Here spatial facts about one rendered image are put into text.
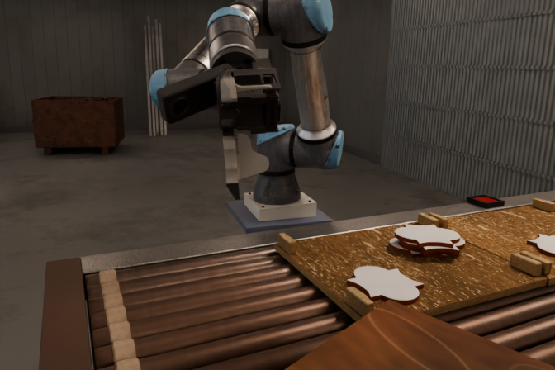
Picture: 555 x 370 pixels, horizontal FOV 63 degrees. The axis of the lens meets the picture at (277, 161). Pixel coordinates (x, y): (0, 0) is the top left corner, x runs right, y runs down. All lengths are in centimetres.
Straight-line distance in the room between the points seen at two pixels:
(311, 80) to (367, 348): 82
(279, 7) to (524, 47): 369
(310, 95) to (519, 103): 355
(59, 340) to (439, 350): 48
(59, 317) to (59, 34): 900
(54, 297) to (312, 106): 76
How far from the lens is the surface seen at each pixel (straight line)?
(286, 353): 70
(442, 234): 104
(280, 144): 134
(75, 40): 962
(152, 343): 74
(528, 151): 456
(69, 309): 79
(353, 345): 51
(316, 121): 126
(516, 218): 138
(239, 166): 60
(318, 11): 110
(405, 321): 56
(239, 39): 70
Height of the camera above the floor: 132
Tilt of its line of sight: 12 degrees down
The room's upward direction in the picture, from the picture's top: 1 degrees clockwise
